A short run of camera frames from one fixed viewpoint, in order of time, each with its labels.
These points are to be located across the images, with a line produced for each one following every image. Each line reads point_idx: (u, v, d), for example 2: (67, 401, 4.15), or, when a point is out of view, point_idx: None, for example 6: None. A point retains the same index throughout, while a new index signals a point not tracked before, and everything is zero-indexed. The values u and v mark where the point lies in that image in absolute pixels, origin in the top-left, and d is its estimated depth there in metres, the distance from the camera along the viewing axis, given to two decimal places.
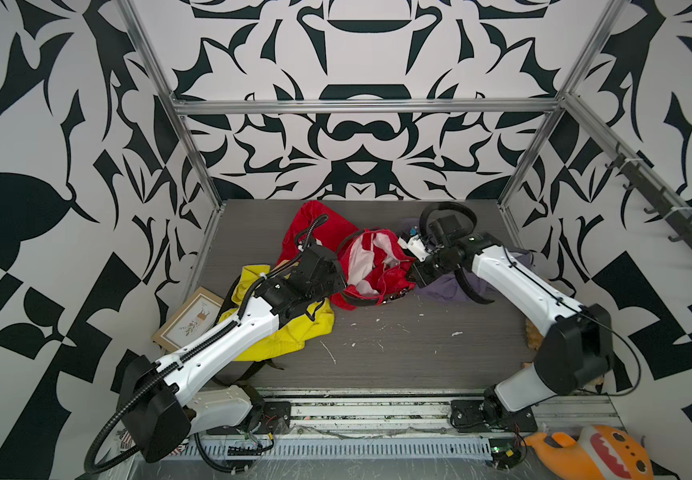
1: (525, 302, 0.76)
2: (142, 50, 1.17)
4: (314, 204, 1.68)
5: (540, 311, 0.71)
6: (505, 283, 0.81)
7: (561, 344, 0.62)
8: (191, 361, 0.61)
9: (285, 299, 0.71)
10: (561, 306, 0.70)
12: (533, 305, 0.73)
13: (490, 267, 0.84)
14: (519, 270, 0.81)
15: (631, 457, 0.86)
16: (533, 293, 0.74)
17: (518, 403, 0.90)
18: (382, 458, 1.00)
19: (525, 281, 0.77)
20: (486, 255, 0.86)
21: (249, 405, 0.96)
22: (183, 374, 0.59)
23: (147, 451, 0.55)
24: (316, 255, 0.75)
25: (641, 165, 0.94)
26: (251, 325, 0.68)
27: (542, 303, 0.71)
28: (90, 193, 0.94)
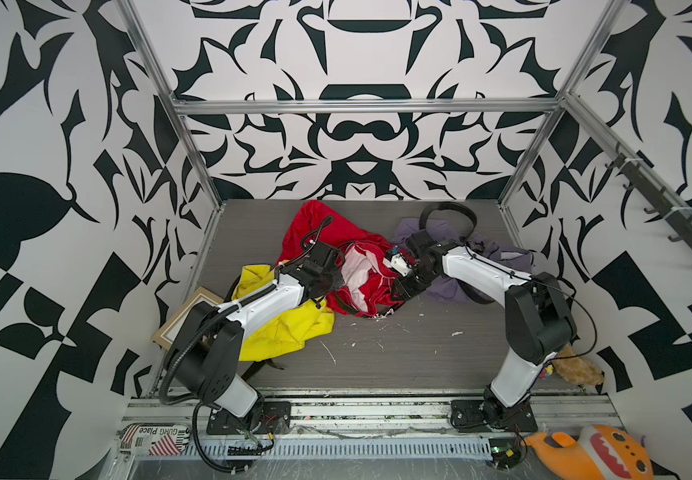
1: (487, 286, 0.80)
2: (142, 50, 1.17)
4: (314, 204, 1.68)
5: (498, 288, 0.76)
6: (471, 275, 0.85)
7: (516, 308, 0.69)
8: (247, 307, 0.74)
9: (304, 281, 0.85)
10: (513, 278, 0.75)
12: (493, 285, 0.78)
13: (455, 264, 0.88)
14: (480, 259, 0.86)
15: (631, 457, 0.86)
16: (491, 273, 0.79)
17: (512, 395, 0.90)
18: (382, 458, 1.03)
19: (483, 265, 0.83)
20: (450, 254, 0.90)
21: (253, 397, 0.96)
22: (242, 314, 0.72)
23: (205, 388, 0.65)
24: (326, 246, 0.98)
25: (641, 165, 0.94)
26: (285, 290, 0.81)
27: (497, 279, 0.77)
28: (90, 193, 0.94)
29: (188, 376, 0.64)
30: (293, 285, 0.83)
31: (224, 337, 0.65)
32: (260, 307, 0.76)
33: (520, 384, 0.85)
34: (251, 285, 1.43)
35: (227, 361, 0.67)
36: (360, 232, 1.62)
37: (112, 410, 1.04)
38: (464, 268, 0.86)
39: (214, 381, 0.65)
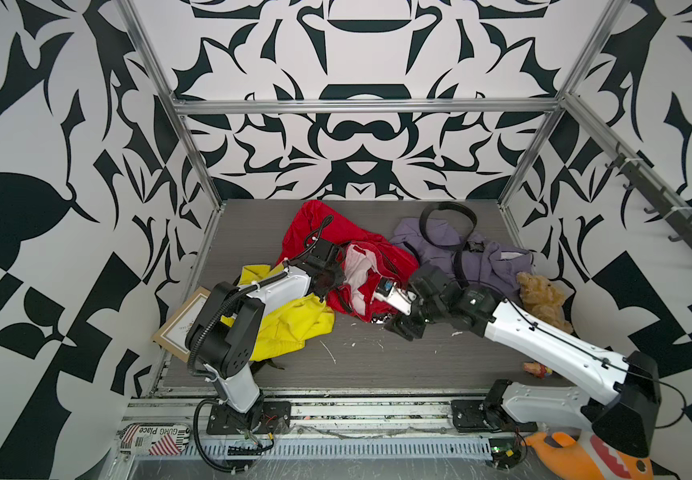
1: (565, 368, 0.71)
2: (142, 50, 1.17)
4: (314, 204, 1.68)
5: (590, 380, 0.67)
6: (534, 349, 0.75)
7: (635, 418, 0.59)
8: (263, 289, 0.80)
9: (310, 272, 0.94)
10: (609, 369, 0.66)
12: (580, 374, 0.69)
13: (506, 334, 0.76)
14: (543, 332, 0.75)
15: (631, 457, 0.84)
16: (577, 361, 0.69)
17: (525, 414, 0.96)
18: (382, 458, 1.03)
19: (557, 345, 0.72)
20: (497, 321, 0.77)
21: (256, 393, 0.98)
22: (260, 293, 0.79)
23: (230, 363, 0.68)
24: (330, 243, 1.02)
25: (641, 165, 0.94)
26: (295, 278, 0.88)
27: (590, 371, 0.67)
28: (90, 193, 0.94)
29: (210, 351, 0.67)
30: (302, 275, 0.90)
31: (246, 311, 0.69)
32: (276, 290, 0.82)
33: (545, 415, 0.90)
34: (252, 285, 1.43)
35: (248, 336, 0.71)
36: (360, 231, 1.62)
37: (112, 410, 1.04)
38: (527, 343, 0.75)
39: (234, 356, 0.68)
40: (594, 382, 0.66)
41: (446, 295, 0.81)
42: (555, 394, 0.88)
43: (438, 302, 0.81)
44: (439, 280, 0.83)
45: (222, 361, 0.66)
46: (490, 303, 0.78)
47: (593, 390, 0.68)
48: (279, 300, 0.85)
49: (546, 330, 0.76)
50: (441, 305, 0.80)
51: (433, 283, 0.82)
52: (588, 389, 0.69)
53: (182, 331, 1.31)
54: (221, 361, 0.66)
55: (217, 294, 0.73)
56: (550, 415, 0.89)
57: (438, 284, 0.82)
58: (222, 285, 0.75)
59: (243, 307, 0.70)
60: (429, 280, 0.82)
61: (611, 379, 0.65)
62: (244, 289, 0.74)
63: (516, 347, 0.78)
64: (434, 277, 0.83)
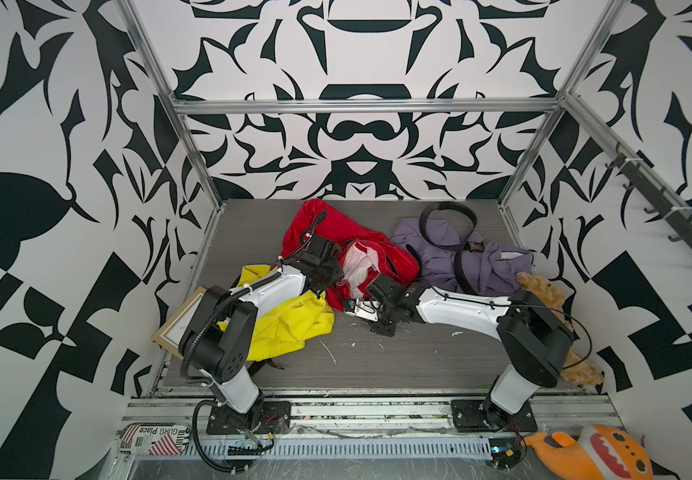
1: (471, 321, 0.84)
2: (142, 50, 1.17)
4: (317, 203, 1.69)
5: (485, 322, 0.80)
6: (452, 314, 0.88)
7: (515, 341, 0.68)
8: (256, 291, 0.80)
9: (305, 271, 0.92)
10: (495, 308, 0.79)
12: (479, 320, 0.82)
13: (430, 309, 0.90)
14: (452, 297, 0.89)
15: (631, 457, 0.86)
16: (472, 310, 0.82)
17: (513, 404, 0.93)
18: (382, 458, 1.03)
19: (458, 302, 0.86)
20: (423, 301, 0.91)
21: (255, 393, 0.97)
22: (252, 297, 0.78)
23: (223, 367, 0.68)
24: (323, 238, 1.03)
25: (641, 165, 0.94)
26: (289, 278, 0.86)
27: (482, 314, 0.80)
28: (90, 193, 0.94)
29: (204, 356, 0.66)
30: (297, 274, 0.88)
31: (239, 316, 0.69)
32: (269, 291, 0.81)
33: (515, 392, 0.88)
34: None
35: (242, 341, 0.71)
36: (361, 230, 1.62)
37: (112, 411, 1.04)
38: (443, 311, 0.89)
39: (229, 361, 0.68)
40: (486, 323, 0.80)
41: (394, 293, 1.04)
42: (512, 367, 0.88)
43: (387, 300, 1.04)
44: (388, 283, 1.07)
45: (218, 366, 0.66)
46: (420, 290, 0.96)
47: (491, 330, 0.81)
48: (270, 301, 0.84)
49: (457, 296, 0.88)
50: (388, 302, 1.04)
51: (383, 287, 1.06)
52: (492, 333, 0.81)
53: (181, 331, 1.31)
54: (216, 366, 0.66)
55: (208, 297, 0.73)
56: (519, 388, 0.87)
57: (388, 286, 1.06)
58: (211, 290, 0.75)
59: (236, 311, 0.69)
60: (379, 285, 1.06)
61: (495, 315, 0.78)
62: (236, 293, 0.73)
63: (440, 320, 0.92)
64: (383, 282, 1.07)
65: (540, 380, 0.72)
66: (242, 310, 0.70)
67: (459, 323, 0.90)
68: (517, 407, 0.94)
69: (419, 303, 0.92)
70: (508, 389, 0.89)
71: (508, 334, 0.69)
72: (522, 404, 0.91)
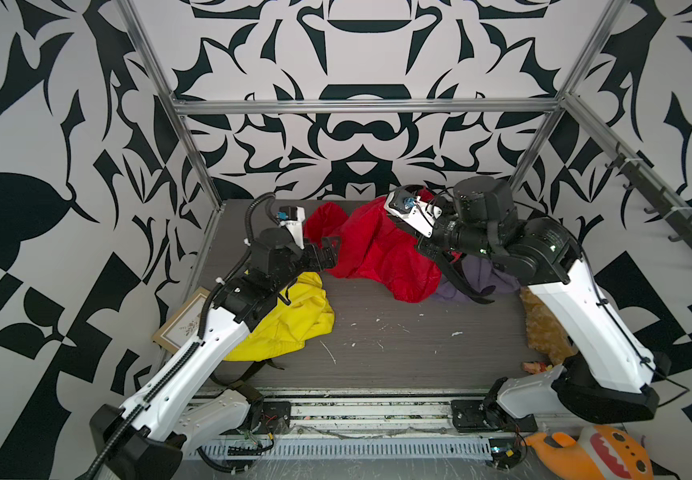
1: (599, 353, 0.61)
2: (142, 50, 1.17)
4: (330, 206, 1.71)
5: (618, 371, 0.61)
6: (592, 337, 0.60)
7: (637, 411, 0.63)
8: (158, 397, 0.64)
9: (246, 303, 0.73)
10: (643, 366, 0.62)
12: (613, 364, 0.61)
13: (567, 300, 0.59)
14: (606, 311, 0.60)
15: (631, 457, 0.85)
16: (620, 352, 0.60)
17: (516, 408, 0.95)
18: (382, 458, 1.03)
19: (613, 333, 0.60)
20: (571, 282, 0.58)
21: (245, 406, 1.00)
22: (153, 413, 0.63)
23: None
24: (265, 246, 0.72)
25: (641, 165, 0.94)
26: (217, 341, 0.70)
27: (628, 368, 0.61)
28: (90, 193, 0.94)
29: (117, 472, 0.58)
30: (226, 330, 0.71)
31: (130, 453, 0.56)
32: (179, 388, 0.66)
33: (529, 402, 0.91)
34: None
35: (153, 458, 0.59)
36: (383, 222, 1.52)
37: None
38: (589, 328, 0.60)
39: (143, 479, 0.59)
40: (621, 373, 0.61)
41: (506, 225, 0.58)
42: (532, 378, 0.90)
43: (490, 233, 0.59)
44: (505, 208, 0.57)
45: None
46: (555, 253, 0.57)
47: (607, 376, 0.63)
48: (193, 386, 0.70)
49: (610, 313, 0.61)
50: (494, 240, 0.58)
51: (492, 213, 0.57)
52: (600, 373, 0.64)
53: (182, 331, 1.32)
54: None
55: (97, 421, 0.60)
56: (535, 400, 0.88)
57: (502, 213, 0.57)
58: (100, 410, 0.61)
59: (126, 448, 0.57)
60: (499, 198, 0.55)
61: (640, 377, 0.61)
62: (125, 421, 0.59)
63: (559, 313, 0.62)
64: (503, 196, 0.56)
65: (570, 403, 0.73)
66: (137, 442, 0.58)
67: (566, 325, 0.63)
68: (522, 412, 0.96)
69: (562, 281, 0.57)
70: (522, 399, 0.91)
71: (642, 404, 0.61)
72: (529, 410, 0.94)
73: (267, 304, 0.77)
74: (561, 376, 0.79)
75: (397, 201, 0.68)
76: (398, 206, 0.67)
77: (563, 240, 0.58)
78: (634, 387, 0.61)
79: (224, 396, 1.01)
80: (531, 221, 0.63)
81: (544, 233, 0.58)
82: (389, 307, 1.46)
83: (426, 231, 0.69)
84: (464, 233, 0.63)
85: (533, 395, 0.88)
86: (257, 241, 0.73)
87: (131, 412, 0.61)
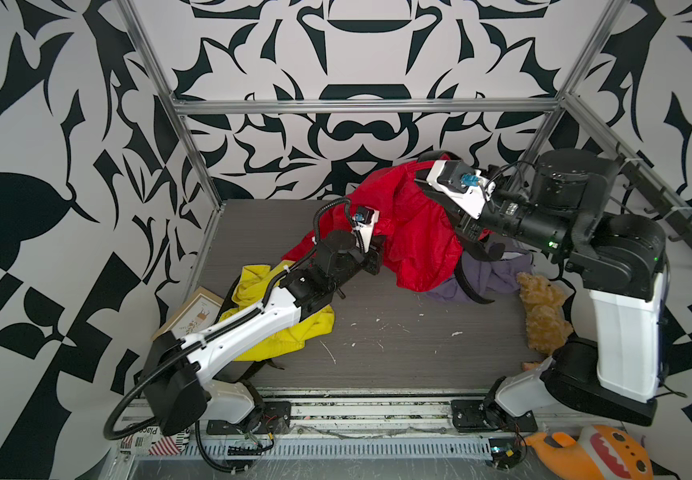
1: (625, 363, 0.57)
2: (142, 50, 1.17)
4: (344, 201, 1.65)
5: (631, 382, 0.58)
6: (632, 348, 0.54)
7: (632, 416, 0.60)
8: (215, 342, 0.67)
9: (306, 297, 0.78)
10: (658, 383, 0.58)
12: (630, 375, 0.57)
13: (632, 313, 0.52)
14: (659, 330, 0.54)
15: (631, 457, 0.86)
16: (652, 368, 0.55)
17: (514, 404, 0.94)
18: (382, 458, 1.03)
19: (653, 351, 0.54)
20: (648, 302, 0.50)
21: (250, 405, 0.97)
22: (205, 355, 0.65)
23: (166, 423, 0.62)
24: (329, 247, 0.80)
25: (641, 165, 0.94)
26: (276, 314, 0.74)
27: (647, 384, 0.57)
28: (91, 193, 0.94)
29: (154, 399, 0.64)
30: (286, 308, 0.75)
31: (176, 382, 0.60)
32: (233, 342, 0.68)
33: (524, 397, 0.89)
34: (251, 285, 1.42)
35: (186, 402, 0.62)
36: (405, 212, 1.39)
37: (112, 411, 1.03)
38: (631, 338, 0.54)
39: (174, 416, 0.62)
40: (636, 383, 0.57)
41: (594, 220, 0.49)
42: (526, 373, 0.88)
43: (576, 225, 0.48)
44: (604, 201, 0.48)
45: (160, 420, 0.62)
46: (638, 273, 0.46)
47: (615, 381, 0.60)
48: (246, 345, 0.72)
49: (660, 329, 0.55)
50: (579, 235, 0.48)
51: (586, 202, 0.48)
52: (606, 375, 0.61)
53: (181, 331, 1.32)
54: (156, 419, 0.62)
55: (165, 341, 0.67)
56: (531, 396, 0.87)
57: (601, 208, 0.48)
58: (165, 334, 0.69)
59: (175, 376, 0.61)
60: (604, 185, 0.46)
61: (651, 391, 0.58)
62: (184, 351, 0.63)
63: (605, 317, 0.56)
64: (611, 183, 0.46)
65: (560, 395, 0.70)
66: (184, 374, 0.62)
67: (607, 332, 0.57)
68: (521, 410, 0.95)
69: (647, 300, 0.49)
70: (519, 396, 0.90)
71: (642, 414, 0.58)
72: (529, 407, 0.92)
73: (322, 299, 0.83)
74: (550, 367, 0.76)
75: (454, 177, 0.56)
76: (452, 184, 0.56)
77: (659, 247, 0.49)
78: (642, 398, 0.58)
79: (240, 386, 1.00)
80: (617, 218, 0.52)
81: (645, 236, 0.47)
82: (389, 307, 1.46)
83: (475, 213, 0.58)
84: (533, 220, 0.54)
85: (529, 388, 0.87)
86: (323, 243, 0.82)
87: (189, 346, 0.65)
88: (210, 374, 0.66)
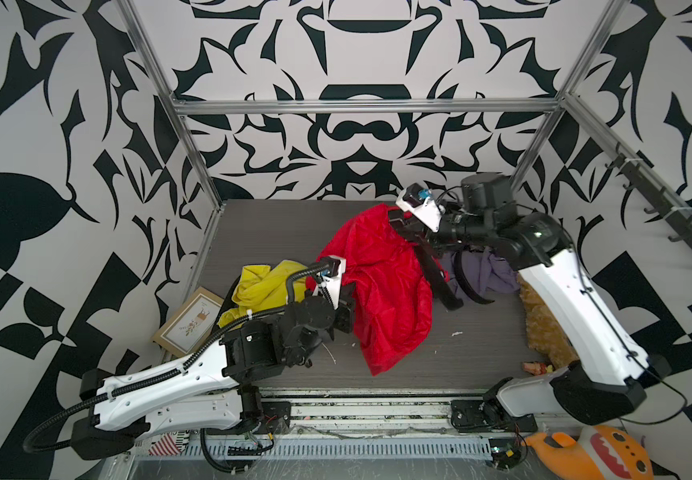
1: (583, 340, 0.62)
2: (142, 50, 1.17)
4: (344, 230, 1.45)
5: (603, 361, 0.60)
6: (569, 312, 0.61)
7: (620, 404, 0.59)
8: (122, 398, 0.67)
9: (235, 371, 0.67)
10: (632, 361, 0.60)
12: (597, 353, 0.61)
13: (554, 284, 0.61)
14: (594, 300, 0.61)
15: (631, 457, 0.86)
16: (606, 341, 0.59)
17: (519, 408, 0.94)
18: (382, 458, 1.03)
19: (598, 321, 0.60)
20: (554, 266, 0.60)
21: (232, 420, 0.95)
22: (114, 406, 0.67)
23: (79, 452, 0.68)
24: (294, 322, 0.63)
25: (641, 165, 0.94)
26: (195, 379, 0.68)
27: (613, 357, 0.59)
28: (90, 193, 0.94)
29: None
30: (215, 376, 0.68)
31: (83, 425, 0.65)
32: (135, 402, 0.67)
33: (531, 401, 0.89)
34: (251, 285, 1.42)
35: (86, 446, 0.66)
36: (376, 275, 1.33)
37: None
38: (568, 310, 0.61)
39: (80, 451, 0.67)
40: (604, 361, 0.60)
41: (500, 215, 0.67)
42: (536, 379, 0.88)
43: (486, 219, 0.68)
44: (499, 201, 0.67)
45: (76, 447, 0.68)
46: (550, 243, 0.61)
47: (594, 367, 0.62)
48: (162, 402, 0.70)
49: (597, 302, 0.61)
50: (490, 225, 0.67)
51: (488, 202, 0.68)
52: (584, 357, 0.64)
53: (182, 332, 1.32)
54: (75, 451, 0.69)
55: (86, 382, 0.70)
56: (533, 399, 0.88)
57: (498, 203, 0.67)
58: (96, 371, 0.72)
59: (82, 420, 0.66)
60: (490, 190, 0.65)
61: (626, 370, 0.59)
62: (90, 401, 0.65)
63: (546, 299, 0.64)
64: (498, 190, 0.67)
65: (580, 410, 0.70)
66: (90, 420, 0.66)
67: (556, 313, 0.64)
68: (519, 412, 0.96)
69: (545, 264, 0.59)
70: (524, 399, 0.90)
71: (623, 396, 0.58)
72: (532, 410, 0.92)
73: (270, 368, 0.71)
74: (563, 374, 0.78)
75: (412, 193, 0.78)
76: (412, 198, 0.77)
77: (553, 230, 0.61)
78: (619, 379, 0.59)
79: (221, 397, 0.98)
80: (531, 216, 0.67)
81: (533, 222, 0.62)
82: None
83: (433, 225, 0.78)
84: (470, 225, 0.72)
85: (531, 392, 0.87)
86: (291, 309, 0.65)
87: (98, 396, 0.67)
88: (119, 424, 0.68)
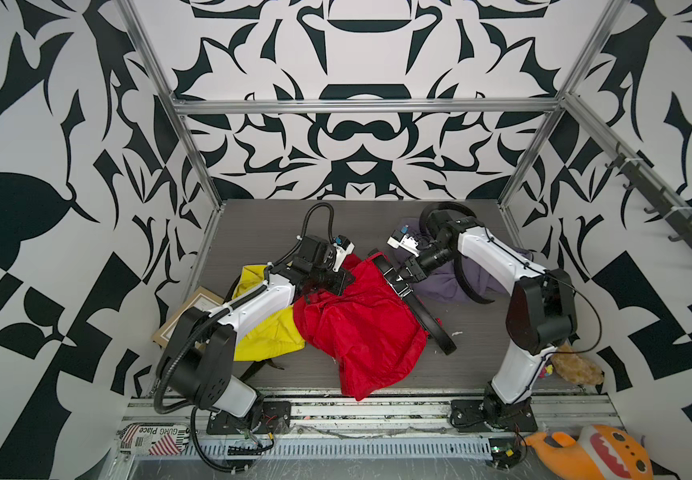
1: (498, 269, 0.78)
2: (142, 50, 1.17)
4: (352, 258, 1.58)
5: (508, 275, 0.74)
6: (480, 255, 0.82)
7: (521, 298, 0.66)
8: (237, 311, 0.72)
9: (295, 279, 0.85)
10: (528, 268, 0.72)
12: (504, 270, 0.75)
13: (472, 243, 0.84)
14: (498, 243, 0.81)
15: (631, 457, 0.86)
16: (507, 260, 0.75)
17: (511, 392, 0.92)
18: (382, 458, 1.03)
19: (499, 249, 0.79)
20: (469, 233, 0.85)
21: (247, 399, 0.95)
22: (234, 318, 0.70)
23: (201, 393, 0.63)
24: (315, 239, 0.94)
25: (641, 165, 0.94)
26: (277, 291, 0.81)
27: (511, 267, 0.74)
28: (91, 193, 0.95)
29: (183, 383, 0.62)
30: (284, 285, 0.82)
31: (216, 343, 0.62)
32: (252, 309, 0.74)
33: (516, 377, 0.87)
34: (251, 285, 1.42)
35: (219, 365, 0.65)
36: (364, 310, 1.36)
37: (112, 410, 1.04)
38: (479, 251, 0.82)
39: (207, 387, 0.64)
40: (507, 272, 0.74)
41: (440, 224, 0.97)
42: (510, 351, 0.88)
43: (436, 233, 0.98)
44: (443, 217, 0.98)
45: (195, 394, 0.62)
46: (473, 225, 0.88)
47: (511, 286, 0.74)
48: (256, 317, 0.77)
49: (503, 245, 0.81)
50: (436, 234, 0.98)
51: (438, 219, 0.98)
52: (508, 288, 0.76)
53: None
54: (194, 393, 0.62)
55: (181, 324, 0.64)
56: (523, 379, 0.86)
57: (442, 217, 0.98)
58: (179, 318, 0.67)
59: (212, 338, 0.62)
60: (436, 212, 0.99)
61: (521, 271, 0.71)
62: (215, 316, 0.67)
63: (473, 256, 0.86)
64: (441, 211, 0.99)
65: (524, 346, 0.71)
66: (221, 334, 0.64)
67: (484, 266, 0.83)
68: (513, 396, 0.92)
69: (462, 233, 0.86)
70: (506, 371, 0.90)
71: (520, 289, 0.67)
72: (523, 390, 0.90)
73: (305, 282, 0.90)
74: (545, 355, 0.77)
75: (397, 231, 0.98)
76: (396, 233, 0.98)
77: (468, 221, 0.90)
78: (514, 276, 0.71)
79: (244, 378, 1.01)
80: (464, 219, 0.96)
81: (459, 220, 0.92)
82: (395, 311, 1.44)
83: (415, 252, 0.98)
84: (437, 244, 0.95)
85: (518, 372, 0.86)
86: (307, 239, 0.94)
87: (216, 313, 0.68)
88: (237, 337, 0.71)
